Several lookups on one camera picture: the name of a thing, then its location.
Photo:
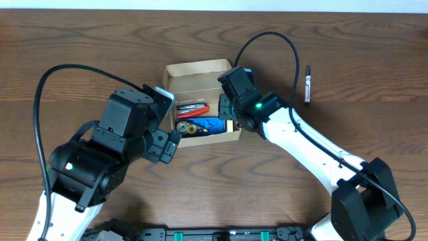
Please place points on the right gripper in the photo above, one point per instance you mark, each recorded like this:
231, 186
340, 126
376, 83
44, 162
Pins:
225, 109

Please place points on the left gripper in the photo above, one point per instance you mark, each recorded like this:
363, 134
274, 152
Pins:
164, 147

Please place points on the correction tape dispenser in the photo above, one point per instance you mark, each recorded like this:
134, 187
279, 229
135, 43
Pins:
190, 128

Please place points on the blue plastic case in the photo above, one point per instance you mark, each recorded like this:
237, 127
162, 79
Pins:
214, 125

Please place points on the black whiteboard marker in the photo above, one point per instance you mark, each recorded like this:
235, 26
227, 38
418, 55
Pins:
307, 86

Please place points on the yellow highlighter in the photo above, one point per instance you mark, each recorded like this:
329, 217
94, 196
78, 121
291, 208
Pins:
229, 126

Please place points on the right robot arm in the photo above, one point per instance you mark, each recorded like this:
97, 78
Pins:
364, 194

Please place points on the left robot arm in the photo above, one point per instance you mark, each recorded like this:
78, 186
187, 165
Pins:
85, 170

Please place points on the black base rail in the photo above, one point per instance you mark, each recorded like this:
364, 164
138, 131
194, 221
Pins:
117, 230

